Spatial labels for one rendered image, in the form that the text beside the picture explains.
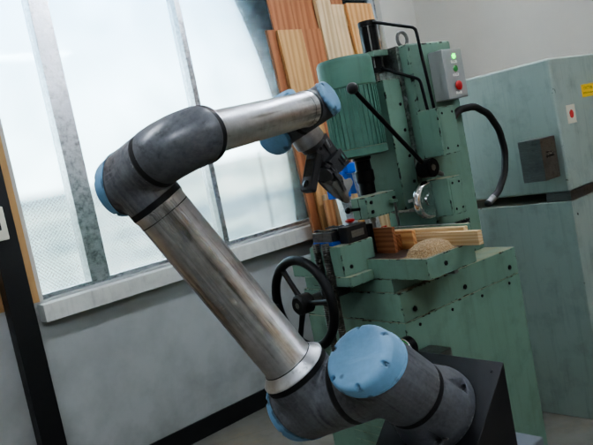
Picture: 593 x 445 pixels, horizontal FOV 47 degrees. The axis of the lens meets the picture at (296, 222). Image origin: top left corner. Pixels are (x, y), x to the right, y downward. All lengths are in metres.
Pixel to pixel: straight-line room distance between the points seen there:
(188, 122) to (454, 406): 0.77
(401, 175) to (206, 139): 1.06
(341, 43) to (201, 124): 2.89
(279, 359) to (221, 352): 2.07
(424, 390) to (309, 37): 2.82
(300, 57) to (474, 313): 2.02
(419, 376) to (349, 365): 0.14
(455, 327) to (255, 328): 0.92
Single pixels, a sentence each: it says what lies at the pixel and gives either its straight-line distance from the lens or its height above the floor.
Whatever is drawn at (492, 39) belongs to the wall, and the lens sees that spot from 4.54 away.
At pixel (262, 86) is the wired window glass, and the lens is 3.84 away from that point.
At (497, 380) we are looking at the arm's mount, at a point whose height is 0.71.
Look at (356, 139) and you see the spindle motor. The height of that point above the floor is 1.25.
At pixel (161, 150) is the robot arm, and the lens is 1.26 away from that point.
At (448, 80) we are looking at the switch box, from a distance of 2.29.
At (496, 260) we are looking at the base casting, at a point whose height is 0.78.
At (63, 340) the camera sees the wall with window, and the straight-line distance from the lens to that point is 3.07.
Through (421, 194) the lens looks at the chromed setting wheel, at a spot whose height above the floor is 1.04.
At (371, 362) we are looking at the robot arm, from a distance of 1.33.
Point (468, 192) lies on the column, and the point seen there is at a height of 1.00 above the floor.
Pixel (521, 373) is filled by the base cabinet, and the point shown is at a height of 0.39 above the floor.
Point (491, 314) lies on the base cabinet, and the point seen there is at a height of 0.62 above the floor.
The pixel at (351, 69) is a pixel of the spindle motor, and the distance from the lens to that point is 2.12.
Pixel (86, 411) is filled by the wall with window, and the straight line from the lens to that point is 3.15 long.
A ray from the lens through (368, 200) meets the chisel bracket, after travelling 2.15.
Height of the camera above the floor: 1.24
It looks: 5 degrees down
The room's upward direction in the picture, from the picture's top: 11 degrees counter-clockwise
